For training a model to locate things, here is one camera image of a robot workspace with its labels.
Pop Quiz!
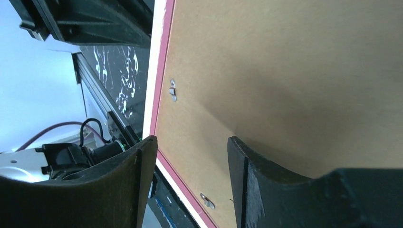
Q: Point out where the brown backing board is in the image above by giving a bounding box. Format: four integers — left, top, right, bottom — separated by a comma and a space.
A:
155, 0, 403, 228

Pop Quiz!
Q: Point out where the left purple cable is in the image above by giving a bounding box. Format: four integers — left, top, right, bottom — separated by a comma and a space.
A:
16, 121, 106, 152

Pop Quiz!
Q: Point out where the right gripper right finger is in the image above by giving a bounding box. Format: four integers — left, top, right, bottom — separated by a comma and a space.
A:
227, 136, 403, 228

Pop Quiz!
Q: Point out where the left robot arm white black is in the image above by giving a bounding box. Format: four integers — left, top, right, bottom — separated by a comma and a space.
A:
10, 0, 153, 48

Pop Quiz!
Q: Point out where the pink wooden photo frame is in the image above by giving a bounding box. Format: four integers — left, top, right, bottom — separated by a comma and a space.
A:
143, 0, 217, 228

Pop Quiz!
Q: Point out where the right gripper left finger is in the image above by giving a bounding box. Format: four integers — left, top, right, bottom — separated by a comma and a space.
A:
0, 135, 158, 228

